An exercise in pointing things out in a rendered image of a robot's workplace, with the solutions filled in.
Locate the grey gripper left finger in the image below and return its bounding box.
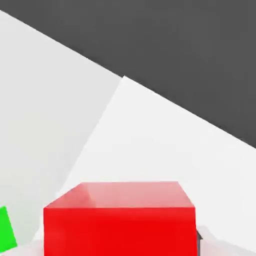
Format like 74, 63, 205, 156
0, 232, 45, 256

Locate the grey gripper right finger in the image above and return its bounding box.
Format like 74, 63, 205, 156
196, 225, 256, 256

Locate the small red cube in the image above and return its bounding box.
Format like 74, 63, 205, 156
43, 181, 198, 256

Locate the small green cube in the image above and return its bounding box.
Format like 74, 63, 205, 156
0, 205, 18, 253

